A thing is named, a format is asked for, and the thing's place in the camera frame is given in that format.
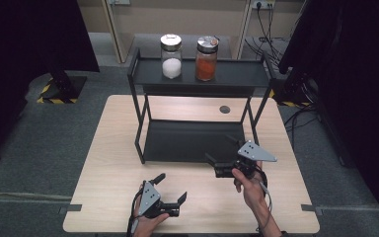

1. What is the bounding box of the white wall socket strip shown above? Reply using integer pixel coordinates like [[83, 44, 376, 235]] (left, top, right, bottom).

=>
[[251, 0, 276, 10]]

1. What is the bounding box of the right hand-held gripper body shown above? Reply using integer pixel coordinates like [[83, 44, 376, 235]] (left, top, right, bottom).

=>
[[214, 139, 278, 182]]

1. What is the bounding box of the right hand-held gripper cable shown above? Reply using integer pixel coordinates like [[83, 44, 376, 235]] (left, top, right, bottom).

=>
[[256, 166, 274, 237]]

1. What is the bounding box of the glass jar of orange powder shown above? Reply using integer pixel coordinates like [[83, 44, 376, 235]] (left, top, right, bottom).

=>
[[194, 35, 220, 82]]

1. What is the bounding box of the black curtain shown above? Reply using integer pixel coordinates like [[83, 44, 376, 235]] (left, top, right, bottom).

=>
[[277, 0, 379, 231], [0, 0, 102, 169]]

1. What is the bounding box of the black power cables bundle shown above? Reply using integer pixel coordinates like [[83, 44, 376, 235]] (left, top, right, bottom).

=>
[[243, 4, 290, 67]]

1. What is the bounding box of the person's left hand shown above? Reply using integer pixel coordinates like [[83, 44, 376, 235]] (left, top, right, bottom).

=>
[[131, 189, 171, 237]]

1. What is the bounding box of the black floor cable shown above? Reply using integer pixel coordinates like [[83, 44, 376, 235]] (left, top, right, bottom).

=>
[[283, 103, 320, 151]]

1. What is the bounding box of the glass jar of white powder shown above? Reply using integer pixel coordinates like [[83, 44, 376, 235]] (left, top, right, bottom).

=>
[[159, 33, 184, 80]]

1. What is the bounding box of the beige cabinet frame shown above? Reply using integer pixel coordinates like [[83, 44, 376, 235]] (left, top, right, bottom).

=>
[[102, 0, 255, 63]]

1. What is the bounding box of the left hand-held gripper cable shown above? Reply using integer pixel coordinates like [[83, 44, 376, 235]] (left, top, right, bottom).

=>
[[126, 187, 146, 237]]

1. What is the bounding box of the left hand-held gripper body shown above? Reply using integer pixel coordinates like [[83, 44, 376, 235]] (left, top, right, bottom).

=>
[[137, 180, 181, 219]]

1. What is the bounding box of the hand-held gripper cable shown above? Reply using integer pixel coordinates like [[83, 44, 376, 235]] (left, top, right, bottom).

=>
[[126, 187, 146, 237], [256, 166, 274, 237]]

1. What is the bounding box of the black two-tier metal rack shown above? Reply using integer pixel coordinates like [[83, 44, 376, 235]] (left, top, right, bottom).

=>
[[126, 46, 276, 167]]

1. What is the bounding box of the black stand base hazard tape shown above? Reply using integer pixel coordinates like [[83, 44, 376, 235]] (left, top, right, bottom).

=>
[[269, 75, 314, 108], [37, 70, 88, 105]]

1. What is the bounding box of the grey floor tape strip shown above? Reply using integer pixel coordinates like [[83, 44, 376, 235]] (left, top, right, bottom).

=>
[[58, 203, 83, 213], [300, 203, 324, 216]]

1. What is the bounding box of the person's right hand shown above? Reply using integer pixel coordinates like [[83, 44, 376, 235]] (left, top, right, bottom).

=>
[[231, 161, 269, 211]]

